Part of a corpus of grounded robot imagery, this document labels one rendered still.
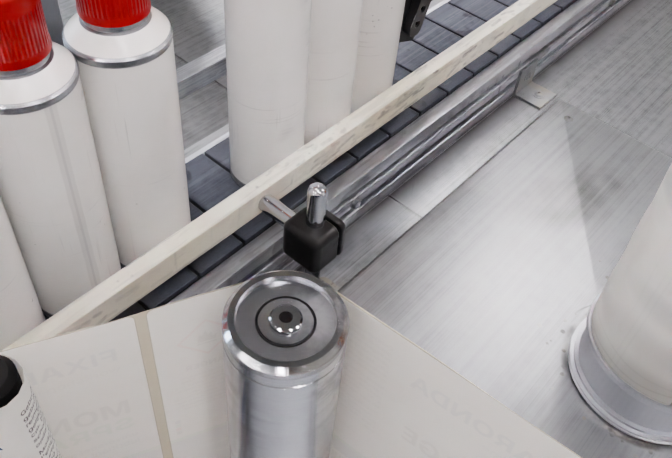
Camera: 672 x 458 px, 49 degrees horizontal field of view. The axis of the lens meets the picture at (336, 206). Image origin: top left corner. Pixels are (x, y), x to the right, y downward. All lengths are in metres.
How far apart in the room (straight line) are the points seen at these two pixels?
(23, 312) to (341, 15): 0.25
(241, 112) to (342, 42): 0.08
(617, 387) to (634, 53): 0.47
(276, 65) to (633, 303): 0.23
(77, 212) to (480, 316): 0.24
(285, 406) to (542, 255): 0.32
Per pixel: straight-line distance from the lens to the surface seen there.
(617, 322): 0.41
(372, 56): 0.54
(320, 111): 0.51
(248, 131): 0.48
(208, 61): 0.49
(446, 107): 0.61
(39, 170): 0.37
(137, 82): 0.37
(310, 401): 0.23
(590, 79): 0.77
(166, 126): 0.40
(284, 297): 0.23
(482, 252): 0.50
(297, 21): 0.43
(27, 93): 0.35
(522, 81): 0.72
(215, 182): 0.52
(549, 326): 0.48
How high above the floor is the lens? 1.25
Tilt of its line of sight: 46 degrees down
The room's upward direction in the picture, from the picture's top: 6 degrees clockwise
